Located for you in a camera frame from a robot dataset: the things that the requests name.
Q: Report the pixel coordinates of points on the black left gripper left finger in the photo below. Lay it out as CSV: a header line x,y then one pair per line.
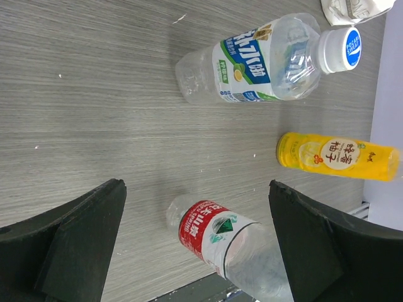
x,y
64,253

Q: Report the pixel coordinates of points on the crumpled white paper bag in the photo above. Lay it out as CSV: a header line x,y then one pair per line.
x,y
353,12

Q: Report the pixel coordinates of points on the clear bottle blue white label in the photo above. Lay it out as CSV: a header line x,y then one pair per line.
x,y
281,60

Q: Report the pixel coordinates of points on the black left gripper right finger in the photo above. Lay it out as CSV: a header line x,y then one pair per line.
x,y
330,255

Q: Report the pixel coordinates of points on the yellow honey pomelo bottle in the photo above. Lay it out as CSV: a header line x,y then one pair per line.
x,y
339,156

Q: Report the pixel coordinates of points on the clear bottle red label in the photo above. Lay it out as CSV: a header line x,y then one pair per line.
x,y
240,250

